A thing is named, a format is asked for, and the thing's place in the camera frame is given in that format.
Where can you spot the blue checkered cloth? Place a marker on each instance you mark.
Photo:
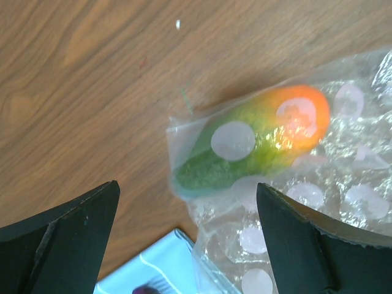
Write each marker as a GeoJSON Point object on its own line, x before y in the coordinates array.
{"type": "Point", "coordinates": [167, 264]}

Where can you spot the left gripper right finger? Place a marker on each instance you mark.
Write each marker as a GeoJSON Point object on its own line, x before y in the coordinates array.
{"type": "Point", "coordinates": [311, 252]}

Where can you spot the orange green fake fruit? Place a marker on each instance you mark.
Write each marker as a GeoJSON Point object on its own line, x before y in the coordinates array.
{"type": "Point", "coordinates": [261, 135]}

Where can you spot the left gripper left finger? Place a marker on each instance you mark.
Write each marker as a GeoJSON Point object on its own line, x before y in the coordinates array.
{"type": "Point", "coordinates": [61, 249]}

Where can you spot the clear zip top bag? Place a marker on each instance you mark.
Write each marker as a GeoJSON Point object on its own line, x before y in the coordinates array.
{"type": "Point", "coordinates": [347, 176]}

